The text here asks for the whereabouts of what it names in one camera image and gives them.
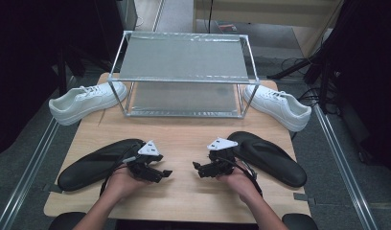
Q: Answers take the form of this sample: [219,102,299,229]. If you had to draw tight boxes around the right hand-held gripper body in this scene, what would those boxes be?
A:
[206,137,239,176]

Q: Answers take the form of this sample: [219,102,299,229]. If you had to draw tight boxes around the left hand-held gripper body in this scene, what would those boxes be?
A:
[121,139,163,184]

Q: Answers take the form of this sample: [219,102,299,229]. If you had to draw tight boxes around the black flip-flop slipper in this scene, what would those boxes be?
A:
[57,138,147,192]
[226,130,308,189]

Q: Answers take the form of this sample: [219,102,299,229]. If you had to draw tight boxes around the white sneaker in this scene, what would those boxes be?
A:
[48,80,128,127]
[242,83,312,132]

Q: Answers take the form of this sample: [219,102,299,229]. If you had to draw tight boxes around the metal shoe rack grey shelves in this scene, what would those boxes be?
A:
[106,30,261,119]

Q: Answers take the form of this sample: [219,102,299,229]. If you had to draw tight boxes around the person's right hand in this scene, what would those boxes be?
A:
[216,161,261,205]

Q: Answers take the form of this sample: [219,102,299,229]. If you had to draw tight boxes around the person's left hand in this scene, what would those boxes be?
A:
[106,167,153,203]

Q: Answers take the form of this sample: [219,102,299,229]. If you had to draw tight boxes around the grey tape piece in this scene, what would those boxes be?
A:
[292,192,316,206]
[43,183,63,194]

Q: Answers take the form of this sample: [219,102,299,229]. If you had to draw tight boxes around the black stand leg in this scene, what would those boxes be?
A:
[266,57,316,81]

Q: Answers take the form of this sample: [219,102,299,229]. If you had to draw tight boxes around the black chair armrest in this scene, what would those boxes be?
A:
[48,211,87,230]
[281,213,319,230]

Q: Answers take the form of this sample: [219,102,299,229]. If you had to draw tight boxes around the wooden cabinet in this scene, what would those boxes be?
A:
[193,0,345,58]

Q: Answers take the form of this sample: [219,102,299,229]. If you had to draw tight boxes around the black curtain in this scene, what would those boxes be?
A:
[311,0,391,175]
[0,0,125,158]

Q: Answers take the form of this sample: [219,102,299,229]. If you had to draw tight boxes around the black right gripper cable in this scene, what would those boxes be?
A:
[233,157,265,198]

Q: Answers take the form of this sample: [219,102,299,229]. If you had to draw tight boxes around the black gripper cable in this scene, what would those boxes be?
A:
[233,157,265,198]
[99,148,137,196]

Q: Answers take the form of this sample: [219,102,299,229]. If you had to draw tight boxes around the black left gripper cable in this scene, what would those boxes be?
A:
[99,148,137,196]

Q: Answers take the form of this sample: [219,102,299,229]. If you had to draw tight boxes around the metal floor rail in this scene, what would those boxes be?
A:
[311,104,380,230]
[0,117,61,230]

